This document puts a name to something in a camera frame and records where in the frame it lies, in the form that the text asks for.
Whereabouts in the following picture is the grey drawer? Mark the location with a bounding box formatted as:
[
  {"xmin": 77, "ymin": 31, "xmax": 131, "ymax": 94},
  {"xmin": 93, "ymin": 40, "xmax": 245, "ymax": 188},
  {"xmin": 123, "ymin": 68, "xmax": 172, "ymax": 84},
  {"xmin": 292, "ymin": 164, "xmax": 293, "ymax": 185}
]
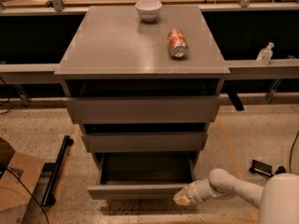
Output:
[
  {"xmin": 82, "ymin": 132, "xmax": 207, "ymax": 152},
  {"xmin": 65, "ymin": 96, "xmax": 220, "ymax": 124},
  {"xmin": 87, "ymin": 151, "xmax": 194, "ymax": 200}
]

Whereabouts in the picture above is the grey middle drawer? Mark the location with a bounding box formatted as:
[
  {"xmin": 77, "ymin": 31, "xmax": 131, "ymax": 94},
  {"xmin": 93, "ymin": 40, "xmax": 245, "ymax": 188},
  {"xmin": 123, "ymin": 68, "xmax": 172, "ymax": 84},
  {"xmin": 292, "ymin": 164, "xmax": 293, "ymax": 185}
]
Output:
[{"xmin": 82, "ymin": 132, "xmax": 207, "ymax": 152}]

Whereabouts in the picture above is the grey metal rail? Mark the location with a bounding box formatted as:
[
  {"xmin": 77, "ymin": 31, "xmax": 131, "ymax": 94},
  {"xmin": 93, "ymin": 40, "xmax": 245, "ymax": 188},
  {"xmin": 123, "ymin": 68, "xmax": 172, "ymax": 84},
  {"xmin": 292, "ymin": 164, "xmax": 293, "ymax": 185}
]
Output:
[{"xmin": 0, "ymin": 59, "xmax": 299, "ymax": 84}]

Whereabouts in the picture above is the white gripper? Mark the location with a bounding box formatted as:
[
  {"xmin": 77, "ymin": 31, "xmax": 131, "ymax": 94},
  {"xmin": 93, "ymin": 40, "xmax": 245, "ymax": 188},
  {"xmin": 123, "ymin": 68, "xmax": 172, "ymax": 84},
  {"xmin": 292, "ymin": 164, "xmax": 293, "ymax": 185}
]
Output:
[{"xmin": 173, "ymin": 181, "xmax": 206, "ymax": 206}]

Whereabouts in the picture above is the white ceramic bowl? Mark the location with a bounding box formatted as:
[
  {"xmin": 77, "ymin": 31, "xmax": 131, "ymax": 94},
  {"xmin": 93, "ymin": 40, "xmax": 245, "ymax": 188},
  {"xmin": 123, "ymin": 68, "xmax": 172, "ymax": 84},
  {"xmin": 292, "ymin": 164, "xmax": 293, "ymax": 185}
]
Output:
[{"xmin": 135, "ymin": 0, "xmax": 163, "ymax": 22}]

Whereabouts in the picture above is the black cable right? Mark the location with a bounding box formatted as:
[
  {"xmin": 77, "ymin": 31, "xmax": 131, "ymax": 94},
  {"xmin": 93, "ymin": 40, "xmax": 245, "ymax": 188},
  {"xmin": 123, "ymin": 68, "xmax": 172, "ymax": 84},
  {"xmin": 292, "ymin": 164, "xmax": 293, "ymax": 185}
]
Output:
[{"xmin": 263, "ymin": 131, "xmax": 299, "ymax": 180}]

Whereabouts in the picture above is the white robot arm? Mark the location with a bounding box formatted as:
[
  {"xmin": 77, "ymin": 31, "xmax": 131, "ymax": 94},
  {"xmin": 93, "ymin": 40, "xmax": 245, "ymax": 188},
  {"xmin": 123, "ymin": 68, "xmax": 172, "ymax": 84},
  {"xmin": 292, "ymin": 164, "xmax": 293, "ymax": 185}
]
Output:
[{"xmin": 173, "ymin": 168, "xmax": 299, "ymax": 224}]

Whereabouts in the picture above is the red soda can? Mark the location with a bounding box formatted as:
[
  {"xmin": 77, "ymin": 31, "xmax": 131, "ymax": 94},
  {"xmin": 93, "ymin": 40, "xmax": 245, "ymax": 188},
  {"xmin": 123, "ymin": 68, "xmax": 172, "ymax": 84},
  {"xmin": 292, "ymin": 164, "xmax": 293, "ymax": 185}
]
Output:
[{"xmin": 167, "ymin": 29, "xmax": 188, "ymax": 59}]

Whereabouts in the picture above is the black cable on box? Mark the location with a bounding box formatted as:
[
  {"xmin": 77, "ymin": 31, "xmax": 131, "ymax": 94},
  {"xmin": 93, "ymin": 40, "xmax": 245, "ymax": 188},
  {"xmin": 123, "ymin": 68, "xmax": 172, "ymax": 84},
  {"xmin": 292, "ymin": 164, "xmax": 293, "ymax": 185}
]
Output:
[{"xmin": 0, "ymin": 163, "xmax": 50, "ymax": 224}]

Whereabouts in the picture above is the brown cardboard box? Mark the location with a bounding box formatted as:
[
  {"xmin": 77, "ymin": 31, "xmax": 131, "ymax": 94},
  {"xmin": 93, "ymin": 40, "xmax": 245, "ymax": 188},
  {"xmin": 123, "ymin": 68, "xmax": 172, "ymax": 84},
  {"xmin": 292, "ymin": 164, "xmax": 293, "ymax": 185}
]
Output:
[{"xmin": 0, "ymin": 138, "xmax": 45, "ymax": 224}]

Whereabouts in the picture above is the grey bottom drawer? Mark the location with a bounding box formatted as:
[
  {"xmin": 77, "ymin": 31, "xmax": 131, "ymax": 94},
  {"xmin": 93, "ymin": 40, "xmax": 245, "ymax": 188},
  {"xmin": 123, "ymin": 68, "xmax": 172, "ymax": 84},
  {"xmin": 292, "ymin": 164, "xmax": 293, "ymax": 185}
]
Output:
[{"xmin": 87, "ymin": 151, "xmax": 194, "ymax": 200}]

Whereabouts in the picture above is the black metal bar left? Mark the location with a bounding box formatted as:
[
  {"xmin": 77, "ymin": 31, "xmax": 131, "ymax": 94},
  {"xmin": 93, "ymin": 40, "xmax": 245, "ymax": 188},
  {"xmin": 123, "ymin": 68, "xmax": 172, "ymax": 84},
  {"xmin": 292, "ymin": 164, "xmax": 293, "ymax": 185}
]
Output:
[{"xmin": 41, "ymin": 135, "xmax": 74, "ymax": 206}]

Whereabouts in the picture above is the grey top drawer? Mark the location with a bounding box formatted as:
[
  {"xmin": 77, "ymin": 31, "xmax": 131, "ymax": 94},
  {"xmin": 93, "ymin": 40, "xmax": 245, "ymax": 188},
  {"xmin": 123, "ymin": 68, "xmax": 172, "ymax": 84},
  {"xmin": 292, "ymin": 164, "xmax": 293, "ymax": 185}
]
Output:
[{"xmin": 65, "ymin": 96, "xmax": 220, "ymax": 124}]

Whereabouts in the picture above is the small black device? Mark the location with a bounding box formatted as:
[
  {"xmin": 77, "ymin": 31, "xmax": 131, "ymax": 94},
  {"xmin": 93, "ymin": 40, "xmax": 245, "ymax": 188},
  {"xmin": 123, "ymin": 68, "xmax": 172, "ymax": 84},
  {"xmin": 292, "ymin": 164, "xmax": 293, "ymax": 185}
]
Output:
[{"xmin": 249, "ymin": 160, "xmax": 273, "ymax": 177}]

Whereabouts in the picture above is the black metal bar right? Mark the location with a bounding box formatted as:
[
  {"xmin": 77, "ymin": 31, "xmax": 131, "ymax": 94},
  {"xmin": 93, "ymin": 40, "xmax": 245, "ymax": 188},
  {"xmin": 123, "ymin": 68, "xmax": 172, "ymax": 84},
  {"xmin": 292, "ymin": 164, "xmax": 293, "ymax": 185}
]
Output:
[{"xmin": 276, "ymin": 166, "xmax": 287, "ymax": 175}]

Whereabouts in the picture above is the black metal bar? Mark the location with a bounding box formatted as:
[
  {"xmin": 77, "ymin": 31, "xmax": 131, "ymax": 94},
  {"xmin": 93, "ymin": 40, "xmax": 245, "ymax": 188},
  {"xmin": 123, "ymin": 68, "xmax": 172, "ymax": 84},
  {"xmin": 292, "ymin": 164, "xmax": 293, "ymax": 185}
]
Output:
[
  {"xmin": 41, "ymin": 135, "xmax": 74, "ymax": 206},
  {"xmin": 276, "ymin": 166, "xmax": 287, "ymax": 175}
]

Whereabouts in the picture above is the grey drawer cabinet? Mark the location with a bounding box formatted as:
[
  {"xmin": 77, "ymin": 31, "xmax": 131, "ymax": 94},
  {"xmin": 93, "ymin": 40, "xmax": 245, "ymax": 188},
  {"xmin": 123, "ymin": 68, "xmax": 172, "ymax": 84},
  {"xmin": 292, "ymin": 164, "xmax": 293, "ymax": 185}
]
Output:
[{"xmin": 54, "ymin": 5, "xmax": 231, "ymax": 173}]

